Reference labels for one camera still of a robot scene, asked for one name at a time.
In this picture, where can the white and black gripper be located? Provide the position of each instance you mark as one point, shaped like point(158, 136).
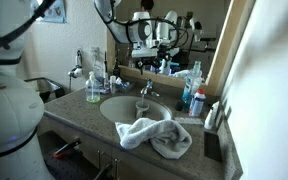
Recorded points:
point(145, 53)

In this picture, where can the chrome sink faucet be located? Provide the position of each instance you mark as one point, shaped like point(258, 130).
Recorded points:
point(148, 89)

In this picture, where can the blue mouthwash bottle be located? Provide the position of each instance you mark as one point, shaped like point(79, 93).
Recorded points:
point(192, 82)

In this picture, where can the white oval sink basin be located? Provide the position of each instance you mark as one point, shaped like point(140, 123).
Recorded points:
point(122, 109)

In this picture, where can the clear soap pump bottle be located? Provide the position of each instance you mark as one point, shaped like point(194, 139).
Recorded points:
point(92, 88)

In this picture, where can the white terry towel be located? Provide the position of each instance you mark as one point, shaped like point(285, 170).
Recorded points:
point(167, 137)

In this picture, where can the red handled clamp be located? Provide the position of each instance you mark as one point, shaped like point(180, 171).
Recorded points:
point(61, 152)

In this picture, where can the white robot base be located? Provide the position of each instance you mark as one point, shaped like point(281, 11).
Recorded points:
point(21, 107)

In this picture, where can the cabinet door handle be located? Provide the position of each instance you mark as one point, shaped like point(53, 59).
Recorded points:
point(100, 153)

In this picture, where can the black tray of toiletries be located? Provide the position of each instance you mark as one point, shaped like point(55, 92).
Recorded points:
point(116, 84)

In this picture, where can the wall mounted hair dryer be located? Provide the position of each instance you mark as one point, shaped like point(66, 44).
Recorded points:
point(77, 71)

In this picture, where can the small white squeeze bottle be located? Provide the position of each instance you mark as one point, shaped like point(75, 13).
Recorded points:
point(210, 119)

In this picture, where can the silver pill blister pack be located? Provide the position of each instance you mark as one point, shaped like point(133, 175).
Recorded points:
point(187, 120)

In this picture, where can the white bottle with red cap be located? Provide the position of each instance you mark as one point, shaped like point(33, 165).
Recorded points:
point(197, 103)

